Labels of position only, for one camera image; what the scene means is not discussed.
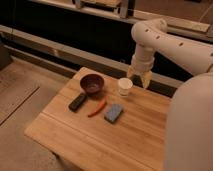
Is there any red chili pepper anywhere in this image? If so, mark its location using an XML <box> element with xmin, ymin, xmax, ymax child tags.
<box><xmin>88</xmin><ymin>99</ymin><xmax>107</xmax><ymax>117</ymax></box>

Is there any white ceramic cup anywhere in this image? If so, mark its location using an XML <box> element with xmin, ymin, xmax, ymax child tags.
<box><xmin>118</xmin><ymin>78</ymin><xmax>133</xmax><ymax>97</ymax></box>

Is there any black rectangular block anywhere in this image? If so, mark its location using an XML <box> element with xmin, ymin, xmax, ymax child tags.
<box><xmin>68</xmin><ymin>93</ymin><xmax>87</xmax><ymax>112</ymax></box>

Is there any grey metal rail frame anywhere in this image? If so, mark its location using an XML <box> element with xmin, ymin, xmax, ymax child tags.
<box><xmin>0</xmin><ymin>24</ymin><xmax>188</xmax><ymax>99</ymax></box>

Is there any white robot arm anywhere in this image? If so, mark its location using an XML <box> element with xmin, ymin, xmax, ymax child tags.
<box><xmin>127</xmin><ymin>18</ymin><xmax>213</xmax><ymax>171</ymax></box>

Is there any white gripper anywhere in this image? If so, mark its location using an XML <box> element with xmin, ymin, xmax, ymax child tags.
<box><xmin>126</xmin><ymin>55</ymin><xmax>154</xmax><ymax>89</ymax></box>

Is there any blue sponge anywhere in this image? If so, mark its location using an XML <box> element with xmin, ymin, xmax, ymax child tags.
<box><xmin>104</xmin><ymin>104</ymin><xmax>123</xmax><ymax>123</ymax></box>

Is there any dark maroon bowl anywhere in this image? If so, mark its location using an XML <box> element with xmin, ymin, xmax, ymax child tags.
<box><xmin>80</xmin><ymin>74</ymin><xmax>104</xmax><ymax>94</ymax></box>

